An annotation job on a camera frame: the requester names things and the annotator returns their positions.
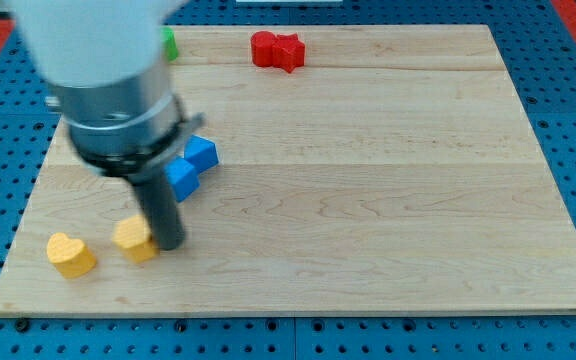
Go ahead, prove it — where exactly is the blue block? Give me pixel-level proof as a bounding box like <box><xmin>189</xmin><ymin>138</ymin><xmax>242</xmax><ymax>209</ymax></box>
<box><xmin>183</xmin><ymin>135</ymin><xmax>219</xmax><ymax>174</ymax></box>
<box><xmin>165</xmin><ymin>157</ymin><xmax>200</xmax><ymax>203</ymax></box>

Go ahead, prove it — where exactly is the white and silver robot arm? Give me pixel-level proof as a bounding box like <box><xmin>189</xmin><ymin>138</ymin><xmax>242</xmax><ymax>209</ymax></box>
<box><xmin>8</xmin><ymin>0</ymin><xmax>199</xmax><ymax>182</ymax></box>

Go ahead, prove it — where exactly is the wooden board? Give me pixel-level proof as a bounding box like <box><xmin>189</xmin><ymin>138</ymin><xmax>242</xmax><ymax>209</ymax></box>
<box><xmin>0</xmin><ymin>25</ymin><xmax>576</xmax><ymax>318</ymax></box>

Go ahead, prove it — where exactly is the red star block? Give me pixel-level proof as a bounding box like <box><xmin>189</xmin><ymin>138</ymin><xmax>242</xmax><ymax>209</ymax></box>
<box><xmin>272</xmin><ymin>33</ymin><xmax>306</xmax><ymax>73</ymax></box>

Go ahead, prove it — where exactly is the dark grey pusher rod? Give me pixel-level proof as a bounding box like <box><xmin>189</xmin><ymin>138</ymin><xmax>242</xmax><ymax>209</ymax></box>
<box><xmin>128</xmin><ymin>171</ymin><xmax>185</xmax><ymax>250</ymax></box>

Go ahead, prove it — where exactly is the red round block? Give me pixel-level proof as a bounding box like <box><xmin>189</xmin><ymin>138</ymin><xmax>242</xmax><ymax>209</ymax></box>
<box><xmin>250</xmin><ymin>31</ymin><xmax>277</xmax><ymax>67</ymax></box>

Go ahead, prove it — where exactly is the yellow hexagon block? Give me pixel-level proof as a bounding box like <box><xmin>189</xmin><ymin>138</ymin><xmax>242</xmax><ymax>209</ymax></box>
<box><xmin>112</xmin><ymin>215</ymin><xmax>159</xmax><ymax>263</ymax></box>

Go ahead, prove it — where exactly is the green block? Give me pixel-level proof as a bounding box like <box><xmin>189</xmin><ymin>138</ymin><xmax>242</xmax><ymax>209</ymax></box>
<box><xmin>161</xmin><ymin>26</ymin><xmax>179</xmax><ymax>62</ymax></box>

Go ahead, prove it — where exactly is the yellow heart block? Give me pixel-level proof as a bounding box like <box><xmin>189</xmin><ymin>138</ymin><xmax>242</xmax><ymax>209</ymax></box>
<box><xmin>46</xmin><ymin>232</ymin><xmax>97</xmax><ymax>279</ymax></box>

